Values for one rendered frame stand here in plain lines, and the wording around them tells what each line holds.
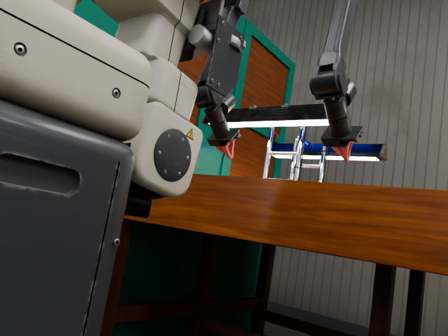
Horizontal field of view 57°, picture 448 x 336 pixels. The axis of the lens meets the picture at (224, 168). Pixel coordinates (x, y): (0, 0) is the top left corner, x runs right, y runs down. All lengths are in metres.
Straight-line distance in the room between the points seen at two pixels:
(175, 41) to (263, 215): 0.55
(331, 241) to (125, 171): 0.68
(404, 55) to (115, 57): 3.04
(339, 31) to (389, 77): 2.22
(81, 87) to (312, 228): 0.77
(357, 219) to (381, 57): 2.52
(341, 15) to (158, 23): 0.55
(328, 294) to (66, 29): 2.92
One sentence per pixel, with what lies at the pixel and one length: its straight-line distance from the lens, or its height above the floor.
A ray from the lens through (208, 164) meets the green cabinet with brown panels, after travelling 2.11.
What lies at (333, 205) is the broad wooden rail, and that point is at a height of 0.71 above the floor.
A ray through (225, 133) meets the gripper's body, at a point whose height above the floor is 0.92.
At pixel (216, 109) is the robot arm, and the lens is 1.35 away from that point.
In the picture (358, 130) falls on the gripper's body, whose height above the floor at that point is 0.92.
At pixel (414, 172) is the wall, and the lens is 3.12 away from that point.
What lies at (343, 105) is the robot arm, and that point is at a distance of 1.13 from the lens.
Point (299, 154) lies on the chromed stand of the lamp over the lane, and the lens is 1.72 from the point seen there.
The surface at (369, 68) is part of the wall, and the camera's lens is 3.47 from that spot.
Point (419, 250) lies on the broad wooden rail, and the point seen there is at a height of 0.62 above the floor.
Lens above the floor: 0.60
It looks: 9 degrees up
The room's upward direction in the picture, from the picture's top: 10 degrees clockwise
